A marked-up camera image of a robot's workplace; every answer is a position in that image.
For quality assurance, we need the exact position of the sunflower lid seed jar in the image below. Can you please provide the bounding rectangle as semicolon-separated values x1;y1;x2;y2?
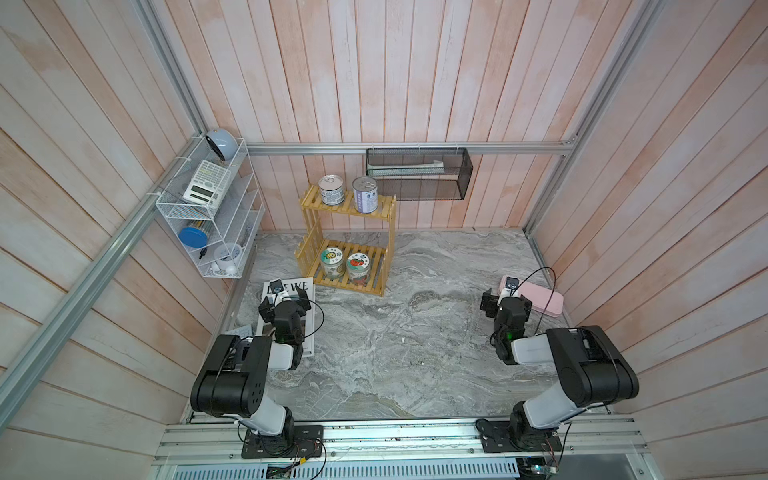
320;246;345;280

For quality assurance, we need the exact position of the tomato lid seed jar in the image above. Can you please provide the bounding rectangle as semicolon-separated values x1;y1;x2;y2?
346;252;371;286

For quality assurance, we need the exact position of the bamboo two-tier shelf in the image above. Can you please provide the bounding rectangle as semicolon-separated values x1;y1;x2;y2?
294;184;398;298

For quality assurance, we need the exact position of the white label tin can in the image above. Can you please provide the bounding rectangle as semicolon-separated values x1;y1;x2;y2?
318;174;345;206

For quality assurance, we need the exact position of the purple label tin can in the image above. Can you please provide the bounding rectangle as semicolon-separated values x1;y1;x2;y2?
352;176;378;214

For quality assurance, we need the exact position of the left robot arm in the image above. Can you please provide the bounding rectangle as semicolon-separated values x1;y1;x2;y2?
190;289;323;465

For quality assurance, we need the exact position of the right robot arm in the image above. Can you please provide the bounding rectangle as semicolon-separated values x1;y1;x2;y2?
475;290;639;453

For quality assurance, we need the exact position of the Loewe magazine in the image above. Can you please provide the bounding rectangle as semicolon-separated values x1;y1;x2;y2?
254;277;319;358

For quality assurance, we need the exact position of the pink case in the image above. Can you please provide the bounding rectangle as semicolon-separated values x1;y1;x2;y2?
515;281;564;317

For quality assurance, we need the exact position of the white cup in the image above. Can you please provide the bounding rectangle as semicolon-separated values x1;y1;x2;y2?
213;242;243;277

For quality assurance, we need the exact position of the blue lid container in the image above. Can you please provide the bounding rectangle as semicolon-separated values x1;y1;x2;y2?
178;220;213;249

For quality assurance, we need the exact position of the white calculator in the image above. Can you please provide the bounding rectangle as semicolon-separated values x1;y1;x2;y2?
182;160;232;209

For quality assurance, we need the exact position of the booklet in mesh basket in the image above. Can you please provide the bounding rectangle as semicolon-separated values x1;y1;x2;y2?
366;161;446;178

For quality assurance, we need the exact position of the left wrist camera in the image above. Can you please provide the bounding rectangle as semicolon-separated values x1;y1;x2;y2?
265;279;300;305

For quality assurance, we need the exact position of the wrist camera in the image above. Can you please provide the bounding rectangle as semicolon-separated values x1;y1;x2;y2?
265;279;300;305
499;275;520;298

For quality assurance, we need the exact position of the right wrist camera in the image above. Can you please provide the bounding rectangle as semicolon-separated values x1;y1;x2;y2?
499;275;520;298

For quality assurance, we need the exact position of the white wire wall rack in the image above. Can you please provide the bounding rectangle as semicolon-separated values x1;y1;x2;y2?
155;137;266;279

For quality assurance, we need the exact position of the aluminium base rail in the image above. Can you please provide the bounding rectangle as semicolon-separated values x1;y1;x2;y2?
148;413;662;479

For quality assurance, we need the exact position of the black mesh wall basket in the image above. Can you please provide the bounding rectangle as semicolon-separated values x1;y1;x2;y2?
366;147;474;201

